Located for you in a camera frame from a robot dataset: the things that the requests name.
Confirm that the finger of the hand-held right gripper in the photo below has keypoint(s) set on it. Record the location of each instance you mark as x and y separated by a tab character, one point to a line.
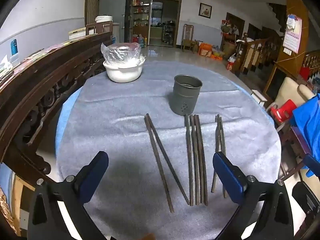
311	166

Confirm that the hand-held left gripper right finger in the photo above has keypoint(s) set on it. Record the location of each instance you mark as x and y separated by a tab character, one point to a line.
226	172

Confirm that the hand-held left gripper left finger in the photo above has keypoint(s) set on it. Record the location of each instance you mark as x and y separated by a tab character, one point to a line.
97	172

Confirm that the grey metal chopstick holder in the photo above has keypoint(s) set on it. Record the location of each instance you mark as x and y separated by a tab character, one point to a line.
185	97

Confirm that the blue cloth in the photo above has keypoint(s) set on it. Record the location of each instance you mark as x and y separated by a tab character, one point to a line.
308	125

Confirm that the left pair of chopsticks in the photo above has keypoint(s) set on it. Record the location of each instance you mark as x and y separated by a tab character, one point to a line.
172	168

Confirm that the grey table cloth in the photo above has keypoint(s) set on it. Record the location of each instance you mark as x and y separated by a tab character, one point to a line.
120	120

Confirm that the blue table cover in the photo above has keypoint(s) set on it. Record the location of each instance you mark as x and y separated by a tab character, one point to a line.
66	120

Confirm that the red plastic stool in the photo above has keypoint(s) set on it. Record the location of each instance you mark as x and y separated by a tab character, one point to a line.
283	111

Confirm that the white and red bag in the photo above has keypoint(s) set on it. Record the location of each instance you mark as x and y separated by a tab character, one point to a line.
231	62

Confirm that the carved dark wooden bench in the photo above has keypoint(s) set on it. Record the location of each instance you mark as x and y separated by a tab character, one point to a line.
37	80

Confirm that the clear plastic wrap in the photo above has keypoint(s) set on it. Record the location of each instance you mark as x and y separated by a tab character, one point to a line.
120	51

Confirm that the wooden stair railing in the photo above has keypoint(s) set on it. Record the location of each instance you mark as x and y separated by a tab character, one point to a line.
257	52

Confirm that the orange box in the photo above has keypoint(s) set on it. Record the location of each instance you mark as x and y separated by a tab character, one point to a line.
205	49

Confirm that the dark wooden cabinet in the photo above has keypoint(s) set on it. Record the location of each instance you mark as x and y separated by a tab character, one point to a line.
233	40

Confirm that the blue water bottle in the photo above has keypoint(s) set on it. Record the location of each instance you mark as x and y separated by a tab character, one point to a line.
141	42

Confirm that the wooden chair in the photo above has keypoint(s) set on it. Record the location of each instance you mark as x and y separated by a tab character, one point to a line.
188	38

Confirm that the white chest appliance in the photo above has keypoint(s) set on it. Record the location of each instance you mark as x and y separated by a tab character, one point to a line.
77	33

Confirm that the white bucket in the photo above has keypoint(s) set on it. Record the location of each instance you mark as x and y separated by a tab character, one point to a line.
103	18

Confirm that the wooden shelf cabinet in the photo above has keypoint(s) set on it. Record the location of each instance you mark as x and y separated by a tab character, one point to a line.
140	17

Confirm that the grey refrigerator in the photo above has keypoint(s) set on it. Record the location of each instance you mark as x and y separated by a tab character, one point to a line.
113	5

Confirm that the wall calendar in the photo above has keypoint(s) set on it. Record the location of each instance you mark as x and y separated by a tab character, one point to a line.
292	33

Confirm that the framed wall picture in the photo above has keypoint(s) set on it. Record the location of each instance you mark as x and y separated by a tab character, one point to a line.
205	10

